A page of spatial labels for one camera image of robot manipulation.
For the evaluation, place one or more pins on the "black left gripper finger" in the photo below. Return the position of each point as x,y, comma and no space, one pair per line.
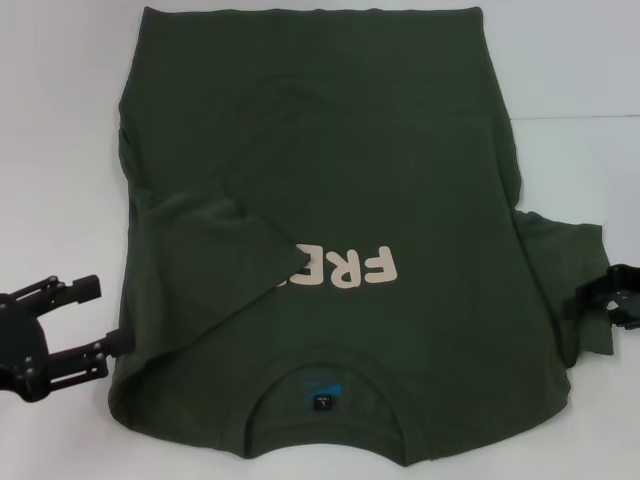
85,287
75,365

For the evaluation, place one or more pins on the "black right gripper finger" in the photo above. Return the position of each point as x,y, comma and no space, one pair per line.
585,299

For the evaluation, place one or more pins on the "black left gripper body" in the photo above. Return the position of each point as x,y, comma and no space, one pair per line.
22,350

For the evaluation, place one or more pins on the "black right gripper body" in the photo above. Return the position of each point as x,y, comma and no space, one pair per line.
629,285

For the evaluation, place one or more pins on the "dark green FREE t-shirt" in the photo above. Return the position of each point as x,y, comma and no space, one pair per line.
350,150

